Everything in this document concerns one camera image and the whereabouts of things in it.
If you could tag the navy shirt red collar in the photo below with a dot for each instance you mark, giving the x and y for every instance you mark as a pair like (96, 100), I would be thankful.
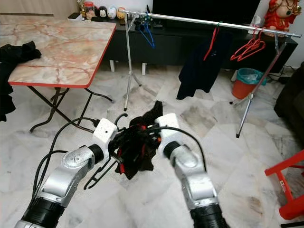
(199, 71)

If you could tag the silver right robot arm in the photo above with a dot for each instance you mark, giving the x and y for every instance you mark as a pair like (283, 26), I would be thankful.
(194, 175)

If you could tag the black TV console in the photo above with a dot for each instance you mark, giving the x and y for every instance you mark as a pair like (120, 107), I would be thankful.
(171, 45)

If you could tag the yellow bear plush head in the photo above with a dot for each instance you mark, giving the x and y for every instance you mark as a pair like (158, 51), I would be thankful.
(120, 13)

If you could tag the black plastic hanger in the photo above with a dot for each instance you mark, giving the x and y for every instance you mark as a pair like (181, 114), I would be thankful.
(120, 115)

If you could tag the light wooden cabinet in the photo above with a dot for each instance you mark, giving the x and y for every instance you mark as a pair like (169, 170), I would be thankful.
(38, 5)

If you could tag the black knit garment red stripe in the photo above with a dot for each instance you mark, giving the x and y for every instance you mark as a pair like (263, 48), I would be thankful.
(137, 147)

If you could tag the black mouse plush head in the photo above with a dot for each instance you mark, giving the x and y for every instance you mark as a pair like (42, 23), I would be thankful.
(102, 12)

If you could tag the black television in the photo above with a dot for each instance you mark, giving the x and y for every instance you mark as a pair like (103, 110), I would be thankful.
(204, 8)

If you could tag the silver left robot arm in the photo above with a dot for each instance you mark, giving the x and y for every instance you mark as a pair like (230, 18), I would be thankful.
(71, 180)

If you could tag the red plastic stool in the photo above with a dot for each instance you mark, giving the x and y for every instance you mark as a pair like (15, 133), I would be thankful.
(287, 185)

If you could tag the orange bin teal bag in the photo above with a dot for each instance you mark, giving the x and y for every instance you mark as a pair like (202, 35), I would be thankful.
(247, 84)

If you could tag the plain black garment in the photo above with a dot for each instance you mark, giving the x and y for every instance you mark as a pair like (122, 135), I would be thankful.
(12, 71)

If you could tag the dark brown sofa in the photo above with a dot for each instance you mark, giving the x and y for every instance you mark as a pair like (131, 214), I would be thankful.
(289, 95)

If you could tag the blue plastic hanger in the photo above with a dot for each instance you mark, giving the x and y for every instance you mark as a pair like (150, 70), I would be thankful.
(147, 33)

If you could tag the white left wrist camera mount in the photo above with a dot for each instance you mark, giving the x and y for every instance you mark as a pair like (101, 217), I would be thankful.
(105, 130)

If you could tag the glass jar red lid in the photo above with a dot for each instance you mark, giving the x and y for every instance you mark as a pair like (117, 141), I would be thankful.
(89, 9)

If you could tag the marble folding table red edge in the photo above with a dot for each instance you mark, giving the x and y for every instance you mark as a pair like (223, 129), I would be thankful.
(61, 52)

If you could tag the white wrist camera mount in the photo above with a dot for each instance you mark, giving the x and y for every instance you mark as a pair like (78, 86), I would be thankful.
(168, 124)
(105, 130)

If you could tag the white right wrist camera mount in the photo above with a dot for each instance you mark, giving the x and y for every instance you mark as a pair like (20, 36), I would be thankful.
(168, 124)

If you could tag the black folding chair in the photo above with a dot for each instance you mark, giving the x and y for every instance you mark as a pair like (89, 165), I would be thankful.
(292, 224)

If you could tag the silver metal clothes rack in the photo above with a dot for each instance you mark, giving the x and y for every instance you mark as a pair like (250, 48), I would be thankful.
(194, 20)

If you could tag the red robed figurine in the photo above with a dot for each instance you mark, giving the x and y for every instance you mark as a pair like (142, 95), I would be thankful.
(280, 14)

